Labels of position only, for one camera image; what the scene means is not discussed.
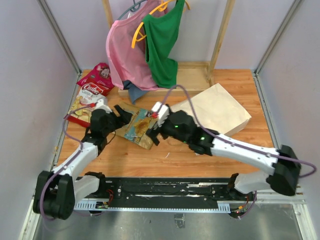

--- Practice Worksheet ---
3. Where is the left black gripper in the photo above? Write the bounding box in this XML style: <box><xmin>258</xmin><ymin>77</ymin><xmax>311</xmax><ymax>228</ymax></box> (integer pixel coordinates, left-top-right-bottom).
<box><xmin>102</xmin><ymin>104</ymin><xmax>132</xmax><ymax>136</ymax></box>

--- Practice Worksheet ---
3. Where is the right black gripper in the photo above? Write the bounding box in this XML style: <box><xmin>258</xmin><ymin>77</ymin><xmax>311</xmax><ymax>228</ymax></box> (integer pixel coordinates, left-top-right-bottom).
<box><xmin>145</xmin><ymin>111</ymin><xmax>190</xmax><ymax>145</ymax></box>

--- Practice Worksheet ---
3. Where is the teal chips snack bag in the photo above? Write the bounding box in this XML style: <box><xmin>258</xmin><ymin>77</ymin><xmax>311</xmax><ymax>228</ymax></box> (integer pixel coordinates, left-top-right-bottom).
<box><xmin>116</xmin><ymin>102</ymin><xmax>157</xmax><ymax>150</ymax></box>

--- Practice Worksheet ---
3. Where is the pink REAL snack bag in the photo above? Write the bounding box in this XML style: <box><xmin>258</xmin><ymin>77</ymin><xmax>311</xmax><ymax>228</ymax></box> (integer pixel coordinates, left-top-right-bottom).
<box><xmin>77</xmin><ymin>62</ymin><xmax>114</xmax><ymax>96</ymax></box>

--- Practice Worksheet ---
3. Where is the red Chulpi snack bag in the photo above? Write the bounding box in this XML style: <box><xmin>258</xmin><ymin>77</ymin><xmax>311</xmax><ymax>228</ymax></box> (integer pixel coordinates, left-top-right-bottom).
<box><xmin>63</xmin><ymin>81</ymin><xmax>110</xmax><ymax>128</ymax></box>

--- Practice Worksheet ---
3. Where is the beige paper bag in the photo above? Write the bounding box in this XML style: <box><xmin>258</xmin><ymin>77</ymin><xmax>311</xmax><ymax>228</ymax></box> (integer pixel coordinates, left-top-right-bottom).
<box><xmin>169</xmin><ymin>83</ymin><xmax>252</xmax><ymax>137</ymax></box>

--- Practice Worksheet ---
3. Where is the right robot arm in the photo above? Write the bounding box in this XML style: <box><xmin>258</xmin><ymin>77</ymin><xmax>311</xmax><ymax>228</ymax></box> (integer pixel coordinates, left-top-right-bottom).
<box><xmin>146</xmin><ymin>110</ymin><xmax>301</xmax><ymax>200</ymax></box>

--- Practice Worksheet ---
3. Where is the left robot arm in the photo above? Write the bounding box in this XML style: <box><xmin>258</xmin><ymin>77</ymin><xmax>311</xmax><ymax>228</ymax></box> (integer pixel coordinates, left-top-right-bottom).
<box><xmin>32</xmin><ymin>103</ymin><xmax>133</xmax><ymax>221</ymax></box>

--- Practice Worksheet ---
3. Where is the blue cloth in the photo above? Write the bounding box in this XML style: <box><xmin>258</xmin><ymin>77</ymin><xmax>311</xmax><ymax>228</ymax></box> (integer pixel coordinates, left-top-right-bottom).
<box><xmin>123</xmin><ymin>80</ymin><xmax>149</xmax><ymax>105</ymax></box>

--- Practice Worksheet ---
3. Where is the pink mesh shirt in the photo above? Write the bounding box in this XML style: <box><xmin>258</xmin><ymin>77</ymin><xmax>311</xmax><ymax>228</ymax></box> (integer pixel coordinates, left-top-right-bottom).
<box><xmin>105</xmin><ymin>0</ymin><xmax>161</xmax><ymax>91</ymax></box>

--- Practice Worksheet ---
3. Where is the wooden clothes rack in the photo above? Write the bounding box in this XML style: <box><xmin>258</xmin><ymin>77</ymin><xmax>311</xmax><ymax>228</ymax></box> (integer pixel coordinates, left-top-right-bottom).
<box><xmin>102</xmin><ymin>0</ymin><xmax>235</xmax><ymax>97</ymax></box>

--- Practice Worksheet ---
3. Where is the green tank top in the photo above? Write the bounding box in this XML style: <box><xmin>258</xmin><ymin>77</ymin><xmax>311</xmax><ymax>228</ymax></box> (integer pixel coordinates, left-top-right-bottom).
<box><xmin>142</xmin><ymin>0</ymin><xmax>185</xmax><ymax>89</ymax></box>

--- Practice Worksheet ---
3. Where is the grey-blue clothes hanger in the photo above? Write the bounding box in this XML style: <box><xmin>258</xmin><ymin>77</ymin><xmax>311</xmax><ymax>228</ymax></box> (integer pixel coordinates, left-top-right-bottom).
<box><xmin>117</xmin><ymin>0</ymin><xmax>147</xmax><ymax>20</ymax></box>

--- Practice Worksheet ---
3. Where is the yellow clothes hanger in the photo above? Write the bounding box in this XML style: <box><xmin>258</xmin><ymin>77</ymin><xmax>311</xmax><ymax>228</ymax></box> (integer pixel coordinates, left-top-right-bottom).
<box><xmin>131</xmin><ymin>0</ymin><xmax>191</xmax><ymax>49</ymax></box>

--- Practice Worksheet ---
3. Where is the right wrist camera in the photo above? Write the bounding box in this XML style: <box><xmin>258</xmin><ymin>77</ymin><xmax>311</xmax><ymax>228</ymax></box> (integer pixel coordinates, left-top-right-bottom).
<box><xmin>151</xmin><ymin>101</ymin><xmax>170</xmax><ymax>127</ymax></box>

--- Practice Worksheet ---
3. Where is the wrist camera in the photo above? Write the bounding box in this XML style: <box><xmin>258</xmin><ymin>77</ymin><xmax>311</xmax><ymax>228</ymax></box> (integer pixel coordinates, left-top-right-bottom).
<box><xmin>151</xmin><ymin>101</ymin><xmax>170</xmax><ymax>127</ymax></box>
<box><xmin>92</xmin><ymin>98</ymin><xmax>112</xmax><ymax>114</ymax></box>

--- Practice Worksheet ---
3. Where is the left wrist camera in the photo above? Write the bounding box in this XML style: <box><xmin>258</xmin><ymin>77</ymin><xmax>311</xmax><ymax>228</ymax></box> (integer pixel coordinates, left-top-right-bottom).
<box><xmin>92</xmin><ymin>98</ymin><xmax>112</xmax><ymax>114</ymax></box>

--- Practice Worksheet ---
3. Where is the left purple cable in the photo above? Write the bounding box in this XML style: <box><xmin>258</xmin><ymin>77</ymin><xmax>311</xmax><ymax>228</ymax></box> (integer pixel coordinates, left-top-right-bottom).
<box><xmin>41</xmin><ymin>103</ymin><xmax>106</xmax><ymax>221</ymax></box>

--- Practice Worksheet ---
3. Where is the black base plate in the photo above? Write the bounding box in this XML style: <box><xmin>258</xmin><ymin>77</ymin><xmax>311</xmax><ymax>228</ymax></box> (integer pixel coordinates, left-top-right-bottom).
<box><xmin>77</xmin><ymin>176</ymin><xmax>247</xmax><ymax>210</ymax></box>

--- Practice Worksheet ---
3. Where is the grey cable duct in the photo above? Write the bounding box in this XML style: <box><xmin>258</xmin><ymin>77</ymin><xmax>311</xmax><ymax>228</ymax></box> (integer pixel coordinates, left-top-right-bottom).
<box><xmin>74</xmin><ymin>196</ymin><xmax>231</xmax><ymax>214</ymax></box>

